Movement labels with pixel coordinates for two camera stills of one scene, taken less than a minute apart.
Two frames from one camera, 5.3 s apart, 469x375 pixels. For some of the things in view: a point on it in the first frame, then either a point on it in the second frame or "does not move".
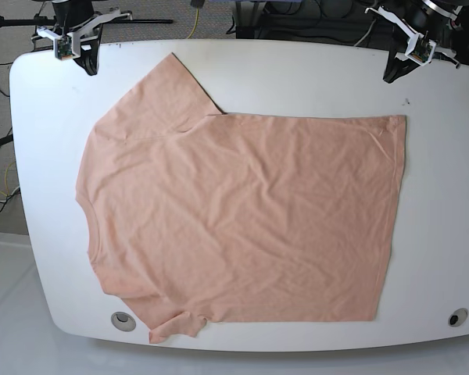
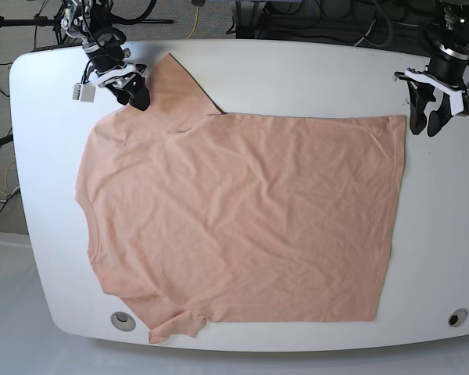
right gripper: [420, 49] to [445, 74]
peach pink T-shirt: [197, 216] does not move
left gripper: [66, 47] to [110, 69]
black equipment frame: [339, 20] does not move
